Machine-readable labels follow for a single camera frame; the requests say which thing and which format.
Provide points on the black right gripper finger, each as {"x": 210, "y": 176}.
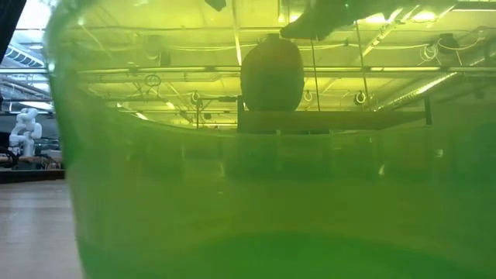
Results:
{"x": 302, "y": 31}

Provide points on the blue large bowl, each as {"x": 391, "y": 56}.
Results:
{"x": 271, "y": 62}

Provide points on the green translucent small bowl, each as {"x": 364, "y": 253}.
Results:
{"x": 248, "y": 217}

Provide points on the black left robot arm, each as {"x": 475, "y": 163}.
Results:
{"x": 7, "y": 23}

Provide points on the wooden shelf with black legs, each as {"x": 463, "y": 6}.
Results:
{"x": 329, "y": 121}

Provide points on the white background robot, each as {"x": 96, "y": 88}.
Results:
{"x": 25, "y": 131}

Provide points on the black metal table frame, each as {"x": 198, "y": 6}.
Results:
{"x": 31, "y": 176}

